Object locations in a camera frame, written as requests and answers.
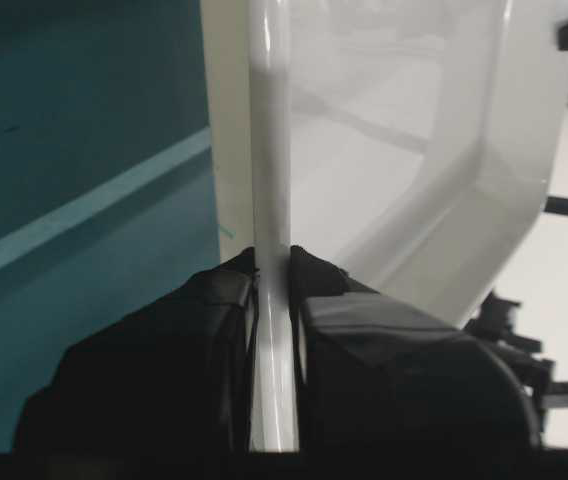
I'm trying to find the white rectangular plastic tray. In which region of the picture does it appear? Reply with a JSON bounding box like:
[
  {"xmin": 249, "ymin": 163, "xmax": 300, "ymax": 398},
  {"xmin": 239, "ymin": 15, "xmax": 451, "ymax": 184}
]
[{"xmin": 200, "ymin": 1, "xmax": 568, "ymax": 452}]

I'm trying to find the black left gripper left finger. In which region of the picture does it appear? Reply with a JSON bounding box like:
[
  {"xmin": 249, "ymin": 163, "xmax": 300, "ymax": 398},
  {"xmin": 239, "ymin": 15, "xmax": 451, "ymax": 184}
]
[{"xmin": 13, "ymin": 248, "xmax": 256, "ymax": 453}]

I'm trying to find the light blue tape strip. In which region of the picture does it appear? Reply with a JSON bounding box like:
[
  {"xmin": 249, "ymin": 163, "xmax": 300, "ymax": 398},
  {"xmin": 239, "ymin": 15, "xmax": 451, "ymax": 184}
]
[{"xmin": 0, "ymin": 127, "xmax": 213, "ymax": 270}]

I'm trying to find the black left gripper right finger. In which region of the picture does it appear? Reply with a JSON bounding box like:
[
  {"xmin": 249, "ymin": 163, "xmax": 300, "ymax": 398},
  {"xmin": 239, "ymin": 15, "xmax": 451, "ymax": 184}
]
[{"xmin": 290, "ymin": 246, "xmax": 540, "ymax": 450}]

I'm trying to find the teal felt table cloth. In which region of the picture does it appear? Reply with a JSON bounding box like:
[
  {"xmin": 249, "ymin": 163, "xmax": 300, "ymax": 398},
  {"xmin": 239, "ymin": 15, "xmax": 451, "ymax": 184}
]
[{"xmin": 0, "ymin": 1, "xmax": 220, "ymax": 453}]

